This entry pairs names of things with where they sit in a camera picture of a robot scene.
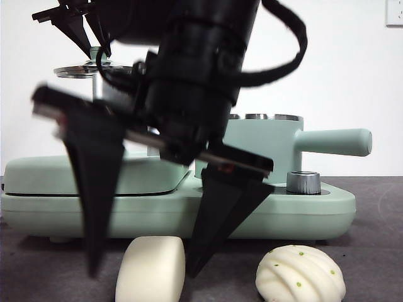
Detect glass pot lid green knob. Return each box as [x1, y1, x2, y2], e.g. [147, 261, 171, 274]
[53, 46, 135, 80]

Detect silver control knob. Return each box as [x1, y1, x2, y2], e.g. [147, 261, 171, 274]
[285, 171, 322, 195]

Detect pleated white bun green specks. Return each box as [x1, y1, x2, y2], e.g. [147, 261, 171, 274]
[255, 244, 346, 302]

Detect thick black sleeved cable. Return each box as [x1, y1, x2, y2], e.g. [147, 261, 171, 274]
[241, 0, 309, 88]

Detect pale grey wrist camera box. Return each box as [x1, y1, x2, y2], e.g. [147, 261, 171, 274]
[92, 74, 135, 106]

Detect smooth white steamed bun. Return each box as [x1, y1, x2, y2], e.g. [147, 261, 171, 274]
[115, 235, 186, 302]

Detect mint green breakfast machine base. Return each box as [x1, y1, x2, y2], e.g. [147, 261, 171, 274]
[0, 169, 357, 243]

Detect mint green handled pot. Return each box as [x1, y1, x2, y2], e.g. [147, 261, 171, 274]
[194, 112, 373, 187]

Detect dark grey table mat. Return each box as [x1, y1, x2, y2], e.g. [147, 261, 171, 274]
[0, 176, 403, 302]

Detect thin black camera cable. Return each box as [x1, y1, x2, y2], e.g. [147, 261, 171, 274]
[95, 49, 140, 88]

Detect white wall socket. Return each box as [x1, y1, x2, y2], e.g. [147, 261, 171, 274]
[385, 0, 403, 28]

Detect mint green grill cover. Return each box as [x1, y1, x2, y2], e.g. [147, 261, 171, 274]
[4, 153, 191, 195]

